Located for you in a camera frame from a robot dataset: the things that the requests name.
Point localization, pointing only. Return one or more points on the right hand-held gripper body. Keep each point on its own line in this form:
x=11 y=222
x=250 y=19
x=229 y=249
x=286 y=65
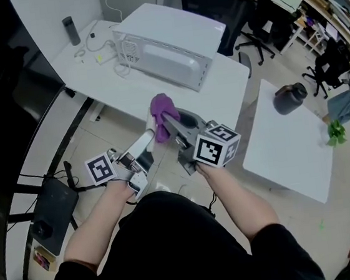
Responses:
x=213 y=147

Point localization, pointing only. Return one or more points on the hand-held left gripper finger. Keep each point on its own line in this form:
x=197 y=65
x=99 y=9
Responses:
x=147 y=159
x=138 y=145

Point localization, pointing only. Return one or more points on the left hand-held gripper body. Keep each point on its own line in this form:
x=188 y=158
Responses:
x=100 y=171

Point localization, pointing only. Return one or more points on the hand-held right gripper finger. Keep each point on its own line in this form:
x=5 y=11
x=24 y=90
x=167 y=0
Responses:
x=199 y=121
x=178 y=131

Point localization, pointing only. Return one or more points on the purple cleaning cloth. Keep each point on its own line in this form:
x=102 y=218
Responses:
x=161 y=106

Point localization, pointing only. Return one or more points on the person's right forearm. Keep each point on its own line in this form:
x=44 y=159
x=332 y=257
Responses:
x=238 y=201

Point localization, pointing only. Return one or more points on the person's left forearm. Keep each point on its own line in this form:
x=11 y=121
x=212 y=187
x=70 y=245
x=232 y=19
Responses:
x=90 y=227

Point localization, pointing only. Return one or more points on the black tripod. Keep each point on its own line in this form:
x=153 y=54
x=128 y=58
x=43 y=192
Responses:
x=70 y=176

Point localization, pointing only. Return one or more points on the white floor power strip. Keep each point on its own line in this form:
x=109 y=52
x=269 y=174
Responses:
x=96 y=112

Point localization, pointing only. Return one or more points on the black equipment bag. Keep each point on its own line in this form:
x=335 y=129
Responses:
x=55 y=209

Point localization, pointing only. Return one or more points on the black jar with lid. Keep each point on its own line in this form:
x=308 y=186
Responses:
x=289 y=99

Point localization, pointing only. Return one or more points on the person's black shirt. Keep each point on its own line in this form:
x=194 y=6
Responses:
x=175 y=249

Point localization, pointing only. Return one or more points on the white power strip green light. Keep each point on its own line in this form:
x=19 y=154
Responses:
x=104 y=55

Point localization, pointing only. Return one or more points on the white microwave oven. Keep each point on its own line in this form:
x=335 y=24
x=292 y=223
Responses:
x=168 y=30

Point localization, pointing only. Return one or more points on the small cardboard box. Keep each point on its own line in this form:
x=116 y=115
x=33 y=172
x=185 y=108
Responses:
x=44 y=259

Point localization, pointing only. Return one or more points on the small black adapter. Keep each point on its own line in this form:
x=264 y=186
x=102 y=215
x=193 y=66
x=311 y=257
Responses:
x=92 y=35

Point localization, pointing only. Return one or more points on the black office chair star base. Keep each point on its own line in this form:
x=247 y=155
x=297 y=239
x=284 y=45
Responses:
x=266 y=22

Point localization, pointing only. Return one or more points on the small green plant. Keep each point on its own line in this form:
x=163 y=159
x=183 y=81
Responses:
x=336 y=132

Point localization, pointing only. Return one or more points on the dark grey cylindrical bottle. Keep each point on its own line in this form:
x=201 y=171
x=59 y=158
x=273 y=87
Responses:
x=71 y=32

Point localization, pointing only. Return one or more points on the black padded office chair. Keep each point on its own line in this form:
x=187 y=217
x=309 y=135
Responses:
x=331 y=66

